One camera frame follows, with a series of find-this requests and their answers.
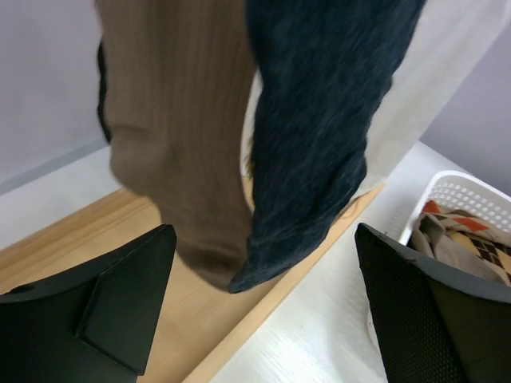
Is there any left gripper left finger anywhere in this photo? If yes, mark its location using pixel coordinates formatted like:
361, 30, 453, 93
1, 225, 176, 383

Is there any white plastic laundry basket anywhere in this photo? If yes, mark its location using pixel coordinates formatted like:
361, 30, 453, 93
365, 170, 511, 348

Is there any dark navy sock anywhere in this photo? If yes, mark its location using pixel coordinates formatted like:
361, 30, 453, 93
228, 1, 425, 294

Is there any argyle patterned socks pile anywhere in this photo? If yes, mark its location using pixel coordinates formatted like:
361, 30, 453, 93
408, 200, 510, 286

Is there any black sock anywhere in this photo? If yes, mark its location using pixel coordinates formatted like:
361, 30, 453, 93
97, 43, 112, 144

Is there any wooden clothes rack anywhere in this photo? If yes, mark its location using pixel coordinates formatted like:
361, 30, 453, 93
0, 181, 386, 383

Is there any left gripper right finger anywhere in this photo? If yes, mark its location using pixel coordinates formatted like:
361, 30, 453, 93
355, 223, 510, 383

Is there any white mesh laundry bag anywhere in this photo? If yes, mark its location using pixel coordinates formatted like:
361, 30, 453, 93
239, 0, 510, 208

